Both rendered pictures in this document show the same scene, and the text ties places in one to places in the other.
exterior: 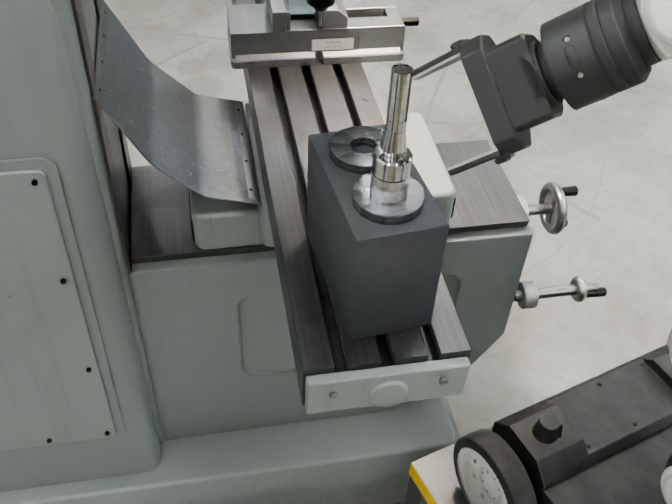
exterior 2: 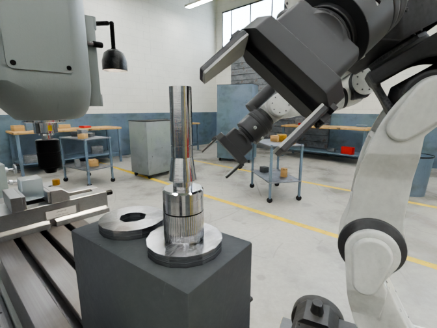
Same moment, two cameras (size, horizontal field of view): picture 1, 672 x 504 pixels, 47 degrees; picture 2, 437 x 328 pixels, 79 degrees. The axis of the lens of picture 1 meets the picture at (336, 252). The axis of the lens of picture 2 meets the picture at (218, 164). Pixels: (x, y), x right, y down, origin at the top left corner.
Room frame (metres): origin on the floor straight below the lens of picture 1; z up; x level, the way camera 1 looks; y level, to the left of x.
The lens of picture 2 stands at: (0.47, 0.07, 1.34)
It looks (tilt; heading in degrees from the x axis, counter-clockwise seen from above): 12 degrees down; 325
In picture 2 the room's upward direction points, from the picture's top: straight up
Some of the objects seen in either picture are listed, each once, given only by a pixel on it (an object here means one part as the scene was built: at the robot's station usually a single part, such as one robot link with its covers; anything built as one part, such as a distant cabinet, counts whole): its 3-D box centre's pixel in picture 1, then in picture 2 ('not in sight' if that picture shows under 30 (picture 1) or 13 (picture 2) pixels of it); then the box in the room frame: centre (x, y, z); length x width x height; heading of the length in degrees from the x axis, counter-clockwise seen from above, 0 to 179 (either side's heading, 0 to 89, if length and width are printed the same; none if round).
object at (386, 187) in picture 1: (390, 176); (183, 216); (0.74, -0.06, 1.21); 0.05 x 0.05 x 0.05
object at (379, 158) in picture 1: (392, 156); (183, 191); (0.74, -0.06, 1.24); 0.05 x 0.05 x 0.01
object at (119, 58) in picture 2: not in sight; (114, 60); (1.35, -0.15, 1.48); 0.07 x 0.07 x 0.06
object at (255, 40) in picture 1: (314, 21); (44, 204); (1.43, 0.07, 1.04); 0.35 x 0.15 x 0.11; 102
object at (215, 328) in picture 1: (323, 292); not in sight; (1.21, 0.02, 0.49); 0.80 x 0.30 x 0.60; 102
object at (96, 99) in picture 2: not in sight; (88, 62); (1.22, -0.06, 1.45); 0.04 x 0.04 x 0.21; 12
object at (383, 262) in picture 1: (370, 226); (160, 293); (0.78, -0.05, 1.09); 0.22 x 0.12 x 0.20; 19
